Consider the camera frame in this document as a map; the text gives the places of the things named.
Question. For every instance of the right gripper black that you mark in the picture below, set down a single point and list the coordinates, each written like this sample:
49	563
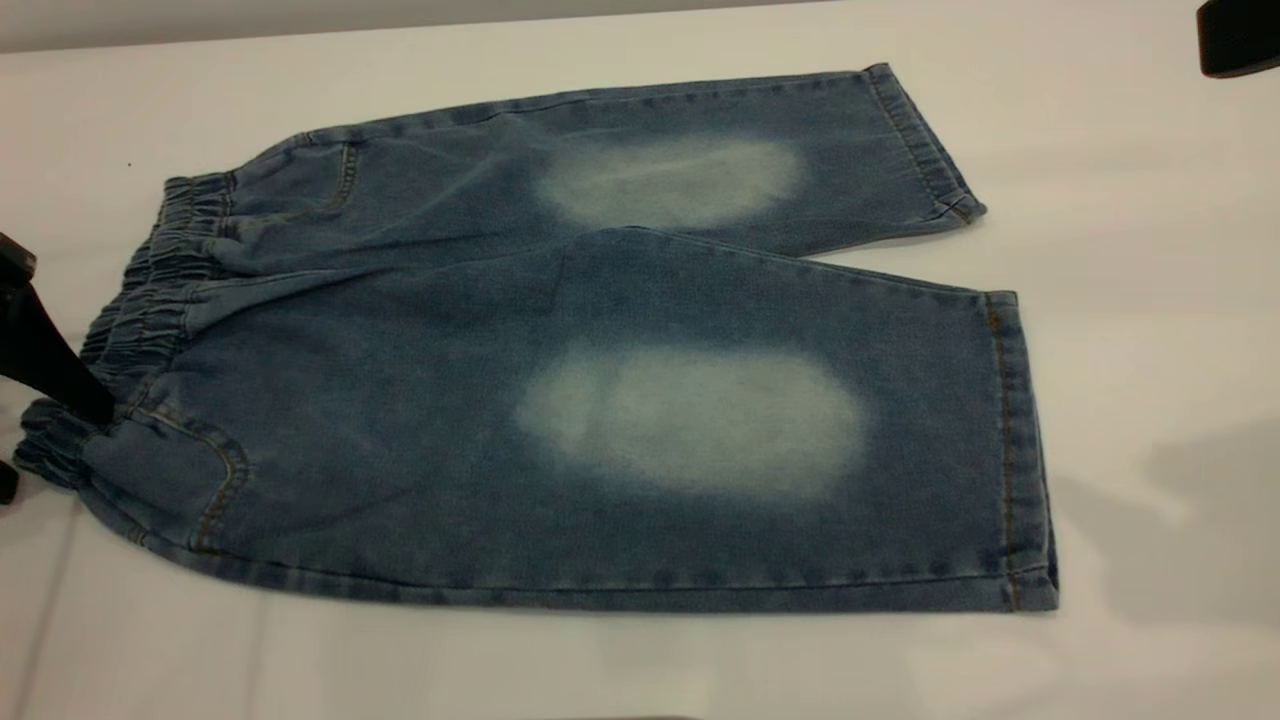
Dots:
1245	35

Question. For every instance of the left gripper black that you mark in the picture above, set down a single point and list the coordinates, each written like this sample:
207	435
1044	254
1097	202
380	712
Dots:
12	258

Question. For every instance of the blue denim children's pants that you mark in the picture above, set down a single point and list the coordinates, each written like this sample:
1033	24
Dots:
420	420

